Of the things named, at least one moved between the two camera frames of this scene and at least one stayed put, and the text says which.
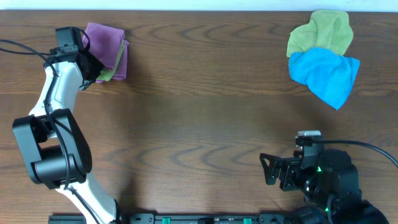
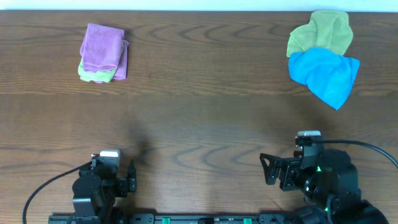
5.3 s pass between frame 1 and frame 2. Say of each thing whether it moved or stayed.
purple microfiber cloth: stayed
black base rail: stayed
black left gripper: moved
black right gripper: stayed
